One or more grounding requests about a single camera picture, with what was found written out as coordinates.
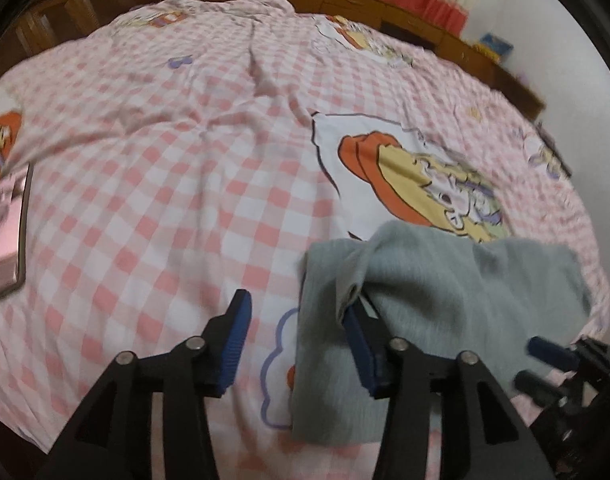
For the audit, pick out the brown wooden low cabinet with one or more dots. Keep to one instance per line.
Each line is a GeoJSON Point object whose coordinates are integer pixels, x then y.
{"type": "Point", "coordinates": [365, 5]}

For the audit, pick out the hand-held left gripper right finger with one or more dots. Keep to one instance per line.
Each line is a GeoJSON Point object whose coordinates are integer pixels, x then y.
{"type": "Point", "coordinates": [357, 342]}

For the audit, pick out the pink checked cartoon duvet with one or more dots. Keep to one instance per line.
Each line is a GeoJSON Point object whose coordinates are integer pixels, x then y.
{"type": "Point", "coordinates": [175, 185]}

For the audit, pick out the blue book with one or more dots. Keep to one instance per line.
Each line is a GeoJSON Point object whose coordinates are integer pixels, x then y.
{"type": "Point", "coordinates": [495, 47]}

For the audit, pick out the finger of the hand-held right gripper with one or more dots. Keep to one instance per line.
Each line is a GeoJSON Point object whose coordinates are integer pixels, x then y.
{"type": "Point", "coordinates": [552, 352]}
{"type": "Point", "coordinates": [537, 387]}

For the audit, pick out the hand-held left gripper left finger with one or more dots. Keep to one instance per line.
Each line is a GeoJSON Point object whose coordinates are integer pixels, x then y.
{"type": "Point", "coordinates": [232, 345]}

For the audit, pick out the dark wooden headboard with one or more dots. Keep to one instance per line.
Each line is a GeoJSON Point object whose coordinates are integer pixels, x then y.
{"type": "Point", "coordinates": [60, 15]}

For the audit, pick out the grey pants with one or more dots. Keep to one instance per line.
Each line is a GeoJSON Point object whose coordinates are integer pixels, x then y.
{"type": "Point", "coordinates": [435, 285]}

